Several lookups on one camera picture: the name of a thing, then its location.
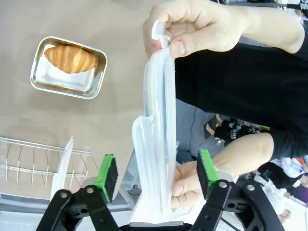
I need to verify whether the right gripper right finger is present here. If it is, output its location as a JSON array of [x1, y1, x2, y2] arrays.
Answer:
[[191, 149, 286, 231]]

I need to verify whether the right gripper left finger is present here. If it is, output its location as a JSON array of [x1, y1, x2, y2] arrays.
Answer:
[[36, 154, 121, 231]]

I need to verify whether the clear plastic container lid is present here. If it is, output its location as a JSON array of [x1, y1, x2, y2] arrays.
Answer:
[[131, 19, 178, 224], [50, 135, 74, 201]]

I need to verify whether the stainless steel rectangular container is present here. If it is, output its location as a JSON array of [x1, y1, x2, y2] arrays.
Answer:
[[29, 36, 108, 100]]

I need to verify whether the golden brown croissant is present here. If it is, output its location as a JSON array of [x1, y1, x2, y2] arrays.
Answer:
[[44, 45, 100, 75]]

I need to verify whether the person's right forearm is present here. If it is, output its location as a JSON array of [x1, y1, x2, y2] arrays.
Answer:
[[240, 4, 306, 55]]

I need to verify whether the person's left forearm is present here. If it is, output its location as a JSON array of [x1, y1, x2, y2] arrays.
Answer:
[[211, 132, 275, 178]]

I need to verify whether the person's left hand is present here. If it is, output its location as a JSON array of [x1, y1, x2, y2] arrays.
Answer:
[[170, 160, 205, 209]]

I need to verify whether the person's right hand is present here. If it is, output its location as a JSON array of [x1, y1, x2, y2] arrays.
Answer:
[[142, 0, 244, 59]]

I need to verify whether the person torso black t-shirt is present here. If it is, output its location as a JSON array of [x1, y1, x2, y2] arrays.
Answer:
[[174, 43, 308, 160]]

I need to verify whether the metal wire rack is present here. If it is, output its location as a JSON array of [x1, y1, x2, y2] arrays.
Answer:
[[0, 136, 102, 186]]

